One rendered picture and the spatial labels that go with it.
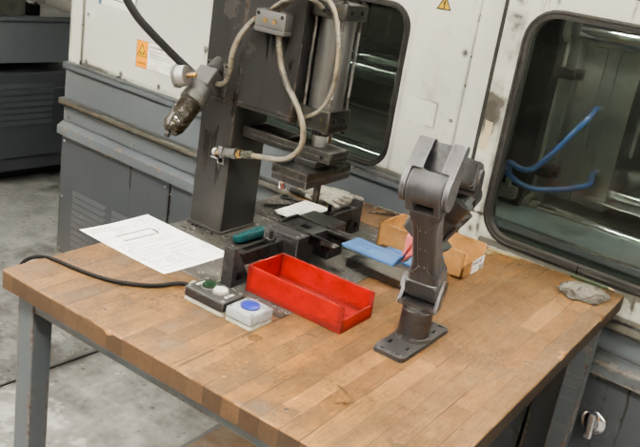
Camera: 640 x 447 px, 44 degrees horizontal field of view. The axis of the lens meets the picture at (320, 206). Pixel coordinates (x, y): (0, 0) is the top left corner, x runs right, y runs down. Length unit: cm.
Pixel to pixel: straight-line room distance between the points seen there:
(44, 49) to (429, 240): 375
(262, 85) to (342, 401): 80
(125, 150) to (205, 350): 195
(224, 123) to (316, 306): 56
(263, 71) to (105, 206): 179
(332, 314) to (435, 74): 101
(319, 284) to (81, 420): 134
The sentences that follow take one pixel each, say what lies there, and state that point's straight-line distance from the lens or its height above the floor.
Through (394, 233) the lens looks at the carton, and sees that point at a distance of 205.
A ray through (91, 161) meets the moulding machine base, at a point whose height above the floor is 59.
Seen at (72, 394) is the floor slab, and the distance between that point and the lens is 301.
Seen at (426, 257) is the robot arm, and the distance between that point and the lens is 151.
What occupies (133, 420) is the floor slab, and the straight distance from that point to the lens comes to 288.
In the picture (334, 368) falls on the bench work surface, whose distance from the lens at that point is 149.
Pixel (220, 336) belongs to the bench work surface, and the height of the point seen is 90.
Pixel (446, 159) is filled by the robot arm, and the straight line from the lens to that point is 145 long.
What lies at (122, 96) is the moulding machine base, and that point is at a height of 91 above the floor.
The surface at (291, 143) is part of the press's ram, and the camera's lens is 186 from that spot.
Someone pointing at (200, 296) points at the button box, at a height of 92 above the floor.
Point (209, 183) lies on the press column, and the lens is 201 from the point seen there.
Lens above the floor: 164
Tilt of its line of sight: 19 degrees down
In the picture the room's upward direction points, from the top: 9 degrees clockwise
